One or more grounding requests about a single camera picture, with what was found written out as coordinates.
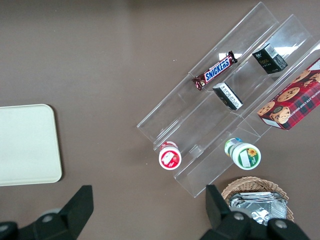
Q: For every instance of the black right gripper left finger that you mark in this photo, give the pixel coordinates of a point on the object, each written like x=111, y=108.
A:
x=65, y=220

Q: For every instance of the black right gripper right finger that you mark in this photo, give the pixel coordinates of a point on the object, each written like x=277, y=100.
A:
x=225, y=222

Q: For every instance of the woven wicker basket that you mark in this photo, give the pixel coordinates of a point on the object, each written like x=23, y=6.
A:
x=250, y=183

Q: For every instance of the cream plastic tray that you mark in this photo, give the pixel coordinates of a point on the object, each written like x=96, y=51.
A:
x=27, y=145

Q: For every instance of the silver foil wrapped item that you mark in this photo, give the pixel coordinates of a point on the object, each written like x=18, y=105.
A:
x=260, y=205

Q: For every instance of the green sunflower lid cup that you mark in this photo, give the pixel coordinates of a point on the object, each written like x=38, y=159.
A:
x=246, y=156

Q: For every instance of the strawberry yogurt cup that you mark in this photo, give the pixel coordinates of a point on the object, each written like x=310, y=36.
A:
x=170, y=157

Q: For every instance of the clear acrylic stepped shelf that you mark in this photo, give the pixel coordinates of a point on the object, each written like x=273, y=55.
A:
x=190, y=117

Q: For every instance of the black box with white label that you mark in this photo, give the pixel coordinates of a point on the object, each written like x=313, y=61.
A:
x=228, y=96

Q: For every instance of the red chocolate chip cookie box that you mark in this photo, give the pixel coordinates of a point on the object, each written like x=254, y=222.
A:
x=292, y=100

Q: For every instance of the Snickers chocolate bar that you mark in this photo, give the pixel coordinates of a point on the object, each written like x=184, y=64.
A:
x=216, y=70

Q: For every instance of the black box with barcode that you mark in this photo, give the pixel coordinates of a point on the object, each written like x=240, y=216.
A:
x=268, y=60

